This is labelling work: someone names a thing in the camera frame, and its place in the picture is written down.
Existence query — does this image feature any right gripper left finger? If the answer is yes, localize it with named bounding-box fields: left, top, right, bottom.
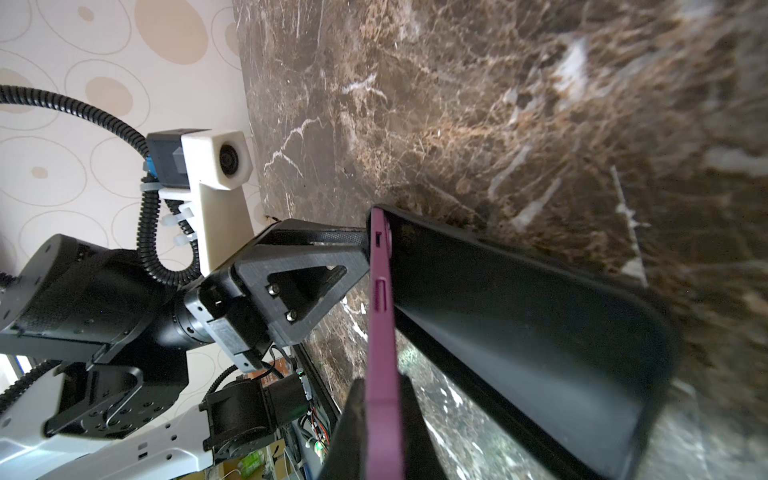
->
left=319, top=378, right=367, bottom=480

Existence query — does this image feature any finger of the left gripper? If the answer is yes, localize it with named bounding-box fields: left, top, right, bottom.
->
left=233, top=219, right=369, bottom=347

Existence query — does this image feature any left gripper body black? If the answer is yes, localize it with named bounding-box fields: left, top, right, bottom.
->
left=173, top=265, right=276, bottom=372

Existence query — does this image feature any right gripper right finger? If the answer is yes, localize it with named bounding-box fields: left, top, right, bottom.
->
left=399, top=374, right=447, bottom=480

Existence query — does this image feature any black phone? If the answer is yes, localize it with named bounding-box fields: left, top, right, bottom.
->
left=365, top=208, right=405, bottom=479

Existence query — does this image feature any black phone case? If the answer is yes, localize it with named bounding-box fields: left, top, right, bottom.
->
left=368, top=205, right=680, bottom=479

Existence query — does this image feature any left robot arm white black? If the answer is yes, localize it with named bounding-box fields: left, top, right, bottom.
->
left=1, top=85, right=369, bottom=479

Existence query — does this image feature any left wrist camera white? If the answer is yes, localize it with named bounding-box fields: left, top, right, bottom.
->
left=147, top=129, right=254, bottom=276

